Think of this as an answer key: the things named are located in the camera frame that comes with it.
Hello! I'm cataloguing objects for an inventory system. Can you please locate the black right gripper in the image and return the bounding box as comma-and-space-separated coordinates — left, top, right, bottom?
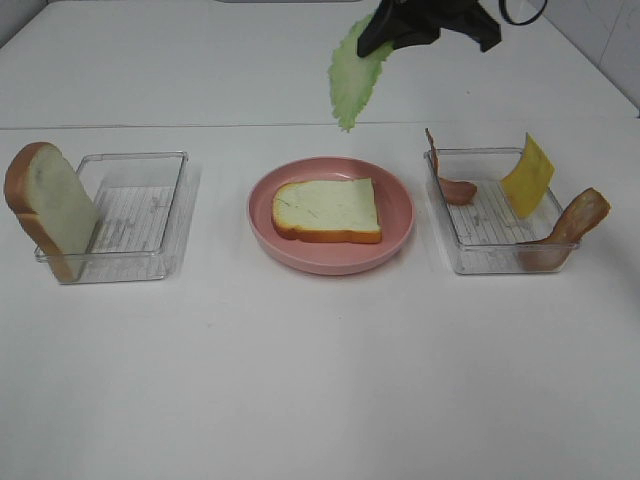
356, 0, 502, 57

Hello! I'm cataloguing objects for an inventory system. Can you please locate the green lettuce leaf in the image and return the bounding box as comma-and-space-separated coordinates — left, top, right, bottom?
328, 14, 393, 132

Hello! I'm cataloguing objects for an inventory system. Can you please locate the curled bacon strip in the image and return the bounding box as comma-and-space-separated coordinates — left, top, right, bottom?
425, 128, 477, 206

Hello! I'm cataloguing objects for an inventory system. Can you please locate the white bread slice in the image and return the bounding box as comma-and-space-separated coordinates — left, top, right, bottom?
272, 178, 382, 244

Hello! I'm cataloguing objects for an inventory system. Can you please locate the yellow cheese slice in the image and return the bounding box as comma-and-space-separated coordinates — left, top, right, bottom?
500, 133, 555, 218

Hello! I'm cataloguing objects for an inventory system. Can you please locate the long bacon strip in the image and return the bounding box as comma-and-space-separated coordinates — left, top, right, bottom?
518, 187, 611, 273

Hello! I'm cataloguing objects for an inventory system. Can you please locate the pink round plate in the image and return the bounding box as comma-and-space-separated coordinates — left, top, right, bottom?
247, 157, 416, 275

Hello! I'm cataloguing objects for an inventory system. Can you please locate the clear right ingredient tray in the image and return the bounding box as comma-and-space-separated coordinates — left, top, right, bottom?
424, 147, 580, 275

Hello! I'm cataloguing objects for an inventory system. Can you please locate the clear left bread tray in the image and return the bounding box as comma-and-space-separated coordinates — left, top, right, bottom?
65, 151, 199, 285

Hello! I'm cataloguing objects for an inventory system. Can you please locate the leaning bread slice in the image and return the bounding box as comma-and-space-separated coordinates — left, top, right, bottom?
4, 142, 99, 283

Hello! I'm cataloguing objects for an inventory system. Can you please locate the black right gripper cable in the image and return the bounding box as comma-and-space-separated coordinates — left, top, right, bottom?
498, 0, 547, 27

